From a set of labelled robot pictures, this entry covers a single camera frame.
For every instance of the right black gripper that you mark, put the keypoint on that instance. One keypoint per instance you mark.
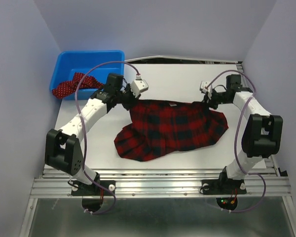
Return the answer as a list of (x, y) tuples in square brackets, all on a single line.
[(210, 101)]

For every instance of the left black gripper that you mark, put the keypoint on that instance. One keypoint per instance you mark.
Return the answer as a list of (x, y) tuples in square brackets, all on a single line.
[(132, 101)]

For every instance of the red navy plaid skirt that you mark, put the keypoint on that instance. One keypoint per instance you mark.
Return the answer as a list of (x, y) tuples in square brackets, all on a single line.
[(160, 127)]

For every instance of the red white-dotted skirt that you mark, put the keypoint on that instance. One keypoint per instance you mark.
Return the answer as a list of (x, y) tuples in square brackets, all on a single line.
[(69, 87)]

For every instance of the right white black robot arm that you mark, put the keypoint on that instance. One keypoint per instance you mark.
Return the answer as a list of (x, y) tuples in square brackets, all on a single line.
[(261, 137)]

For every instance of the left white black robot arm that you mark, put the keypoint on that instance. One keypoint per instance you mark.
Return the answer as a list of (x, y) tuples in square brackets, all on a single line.
[(66, 148)]

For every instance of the blue plastic bin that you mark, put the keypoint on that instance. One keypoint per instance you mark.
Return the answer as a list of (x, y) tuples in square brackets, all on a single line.
[(70, 62)]

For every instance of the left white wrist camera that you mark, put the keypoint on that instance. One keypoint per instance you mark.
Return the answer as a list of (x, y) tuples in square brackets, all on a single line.
[(138, 86)]

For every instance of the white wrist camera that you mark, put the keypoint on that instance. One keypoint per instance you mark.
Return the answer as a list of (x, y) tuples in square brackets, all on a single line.
[(206, 87), (138, 86)]

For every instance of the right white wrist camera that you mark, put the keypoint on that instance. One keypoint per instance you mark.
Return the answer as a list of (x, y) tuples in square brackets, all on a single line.
[(206, 87)]

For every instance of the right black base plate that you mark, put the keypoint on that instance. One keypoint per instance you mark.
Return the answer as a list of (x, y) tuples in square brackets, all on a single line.
[(217, 187)]

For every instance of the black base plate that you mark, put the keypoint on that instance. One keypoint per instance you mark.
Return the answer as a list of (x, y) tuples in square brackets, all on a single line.
[(81, 189), (217, 187)]

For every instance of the aluminium table frame rail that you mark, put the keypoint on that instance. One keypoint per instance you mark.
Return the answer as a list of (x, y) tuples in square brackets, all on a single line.
[(157, 183)]

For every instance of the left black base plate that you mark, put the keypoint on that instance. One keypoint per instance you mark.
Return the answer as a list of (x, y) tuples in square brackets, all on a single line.
[(81, 189)]

